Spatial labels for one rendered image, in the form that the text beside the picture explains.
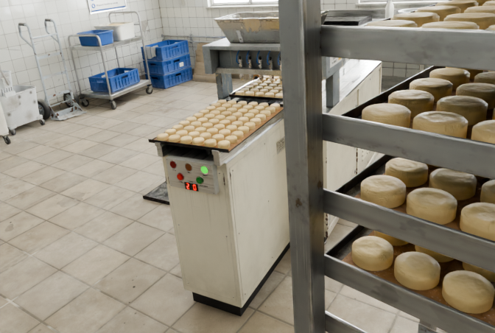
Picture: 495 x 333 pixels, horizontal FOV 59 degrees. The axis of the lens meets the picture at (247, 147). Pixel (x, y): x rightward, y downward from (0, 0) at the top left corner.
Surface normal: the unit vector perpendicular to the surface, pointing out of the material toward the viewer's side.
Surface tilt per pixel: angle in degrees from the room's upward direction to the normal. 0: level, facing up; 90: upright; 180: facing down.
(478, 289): 0
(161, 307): 0
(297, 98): 90
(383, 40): 90
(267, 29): 115
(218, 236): 90
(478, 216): 0
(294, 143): 90
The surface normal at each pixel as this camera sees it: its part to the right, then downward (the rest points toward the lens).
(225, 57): -0.47, 0.37
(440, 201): -0.08, -0.92
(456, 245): -0.67, 0.33
